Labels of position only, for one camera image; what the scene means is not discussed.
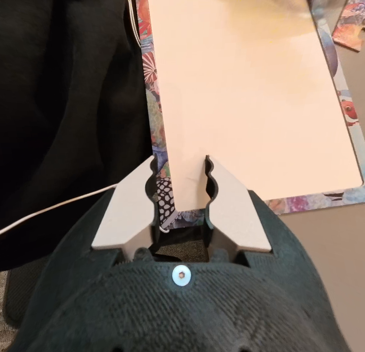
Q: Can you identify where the large purple orange puzzle piece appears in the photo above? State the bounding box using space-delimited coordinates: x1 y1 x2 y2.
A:
332 2 365 54

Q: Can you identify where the colourful puzzle frame board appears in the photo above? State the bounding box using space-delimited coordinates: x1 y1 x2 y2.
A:
136 0 365 233

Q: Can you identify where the thin white cable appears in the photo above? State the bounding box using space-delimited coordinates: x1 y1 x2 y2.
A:
124 0 143 48

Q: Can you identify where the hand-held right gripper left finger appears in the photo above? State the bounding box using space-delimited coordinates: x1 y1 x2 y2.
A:
91 155 161 258

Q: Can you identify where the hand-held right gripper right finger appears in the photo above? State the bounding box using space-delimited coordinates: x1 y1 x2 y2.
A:
205 155 272 259

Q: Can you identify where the white cable with inline remote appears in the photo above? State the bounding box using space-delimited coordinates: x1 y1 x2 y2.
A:
0 183 118 236

